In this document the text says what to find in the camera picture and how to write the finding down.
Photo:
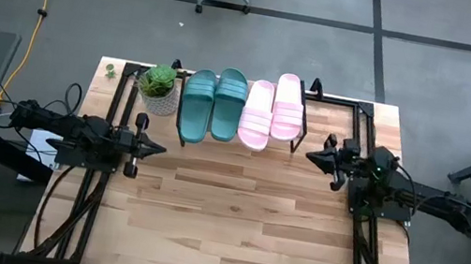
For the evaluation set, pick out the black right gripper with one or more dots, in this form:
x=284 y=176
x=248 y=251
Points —
x=351 y=167

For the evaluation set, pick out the black aluminium table frame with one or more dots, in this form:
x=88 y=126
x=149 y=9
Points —
x=131 y=71

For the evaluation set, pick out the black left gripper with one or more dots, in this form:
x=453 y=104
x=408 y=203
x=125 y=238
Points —
x=129 y=146

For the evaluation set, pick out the black corner bracket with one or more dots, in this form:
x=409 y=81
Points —
x=317 y=86
x=176 y=64

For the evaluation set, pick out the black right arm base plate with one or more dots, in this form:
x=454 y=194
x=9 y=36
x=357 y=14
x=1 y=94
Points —
x=386 y=215

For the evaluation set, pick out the green foam slide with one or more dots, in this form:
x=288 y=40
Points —
x=195 y=116
x=227 y=116

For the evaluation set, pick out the succulent in patterned white pot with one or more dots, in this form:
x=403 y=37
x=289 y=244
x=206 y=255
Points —
x=159 y=82

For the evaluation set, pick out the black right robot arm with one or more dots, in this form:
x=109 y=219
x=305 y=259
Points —
x=432 y=203

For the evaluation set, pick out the small green leaf sprig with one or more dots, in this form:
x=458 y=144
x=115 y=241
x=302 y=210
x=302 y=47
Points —
x=110 y=71

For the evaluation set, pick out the small white floor scrap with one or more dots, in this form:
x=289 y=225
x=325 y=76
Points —
x=181 y=24

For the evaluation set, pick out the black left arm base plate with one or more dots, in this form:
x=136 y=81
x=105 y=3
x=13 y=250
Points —
x=70 y=159

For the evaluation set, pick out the white board under base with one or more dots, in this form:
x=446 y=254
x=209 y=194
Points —
x=39 y=143

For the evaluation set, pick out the wooden shelf with black frame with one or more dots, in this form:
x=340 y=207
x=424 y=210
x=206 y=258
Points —
x=276 y=143

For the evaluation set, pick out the pink foam slide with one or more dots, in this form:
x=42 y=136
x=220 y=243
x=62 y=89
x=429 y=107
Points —
x=287 y=116
x=254 y=125

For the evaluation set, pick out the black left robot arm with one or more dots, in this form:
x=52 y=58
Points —
x=74 y=130

